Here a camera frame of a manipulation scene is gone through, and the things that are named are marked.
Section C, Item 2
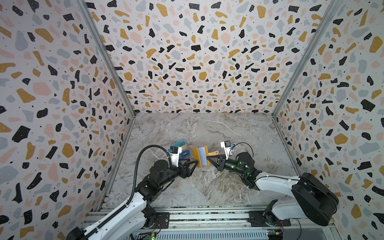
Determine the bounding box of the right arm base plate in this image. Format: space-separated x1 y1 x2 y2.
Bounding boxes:
248 211 291 227

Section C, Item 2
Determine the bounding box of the yellow leather card holder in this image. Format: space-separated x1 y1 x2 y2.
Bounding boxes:
192 146 219 168

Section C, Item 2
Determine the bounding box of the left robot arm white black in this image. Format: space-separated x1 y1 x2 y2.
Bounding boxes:
66 160 198 240

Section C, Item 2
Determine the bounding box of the teal VIP card in stand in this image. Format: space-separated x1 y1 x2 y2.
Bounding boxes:
172 140 186 147

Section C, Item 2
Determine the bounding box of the right thin black cable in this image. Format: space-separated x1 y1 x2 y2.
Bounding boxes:
229 141 255 158

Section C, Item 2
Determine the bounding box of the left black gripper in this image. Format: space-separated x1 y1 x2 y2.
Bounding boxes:
160 157 200 188

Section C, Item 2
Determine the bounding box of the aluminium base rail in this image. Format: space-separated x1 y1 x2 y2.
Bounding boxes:
82 205 339 235

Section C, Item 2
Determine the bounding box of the blue VIP card in stand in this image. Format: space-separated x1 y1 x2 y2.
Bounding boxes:
179 149 191 159

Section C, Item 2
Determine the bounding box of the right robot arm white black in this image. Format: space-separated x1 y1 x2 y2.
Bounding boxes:
207 152 339 226

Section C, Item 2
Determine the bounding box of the white perforated cable duct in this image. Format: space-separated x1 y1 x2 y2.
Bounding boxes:
128 230 269 240

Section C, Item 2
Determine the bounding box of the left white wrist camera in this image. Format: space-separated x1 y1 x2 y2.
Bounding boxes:
169 146 182 168

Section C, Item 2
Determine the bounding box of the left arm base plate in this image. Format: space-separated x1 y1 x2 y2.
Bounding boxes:
143 212 170 229

